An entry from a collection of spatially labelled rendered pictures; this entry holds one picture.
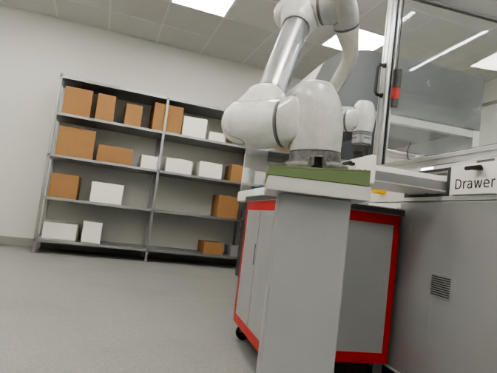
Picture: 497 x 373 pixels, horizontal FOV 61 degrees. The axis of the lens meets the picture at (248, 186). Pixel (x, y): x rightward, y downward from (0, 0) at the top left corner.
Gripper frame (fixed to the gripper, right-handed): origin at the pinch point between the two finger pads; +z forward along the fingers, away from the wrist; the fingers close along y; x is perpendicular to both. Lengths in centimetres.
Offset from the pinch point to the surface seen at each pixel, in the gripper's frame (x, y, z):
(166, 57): -51, -392, -181
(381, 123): 21.7, -16.0, -37.6
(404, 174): -3.5, 35.5, -3.9
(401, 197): 18.5, 8.9, 2.1
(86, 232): -117, -350, 57
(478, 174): 11, 55, -5
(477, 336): 13, 59, 50
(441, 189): 12.9, 37.5, -0.1
